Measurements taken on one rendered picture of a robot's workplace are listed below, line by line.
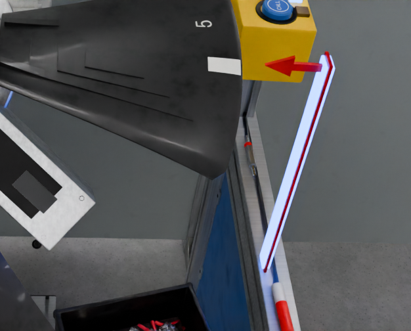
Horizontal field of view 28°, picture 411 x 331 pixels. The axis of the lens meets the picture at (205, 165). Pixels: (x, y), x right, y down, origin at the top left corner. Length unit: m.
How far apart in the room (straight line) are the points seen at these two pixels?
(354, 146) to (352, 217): 0.26
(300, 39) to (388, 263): 1.29
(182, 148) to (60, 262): 1.39
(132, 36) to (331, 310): 1.44
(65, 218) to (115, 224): 1.17
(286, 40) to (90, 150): 0.88
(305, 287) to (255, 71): 1.14
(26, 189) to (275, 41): 0.39
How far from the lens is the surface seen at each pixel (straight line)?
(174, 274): 2.11
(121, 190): 1.97
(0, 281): 0.85
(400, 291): 2.25
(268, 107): 1.82
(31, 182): 0.88
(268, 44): 1.08
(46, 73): 0.76
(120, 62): 0.77
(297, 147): 0.90
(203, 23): 0.82
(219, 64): 0.79
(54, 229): 0.89
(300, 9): 1.10
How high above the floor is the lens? 1.67
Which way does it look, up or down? 44 degrees down
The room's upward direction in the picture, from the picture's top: 12 degrees clockwise
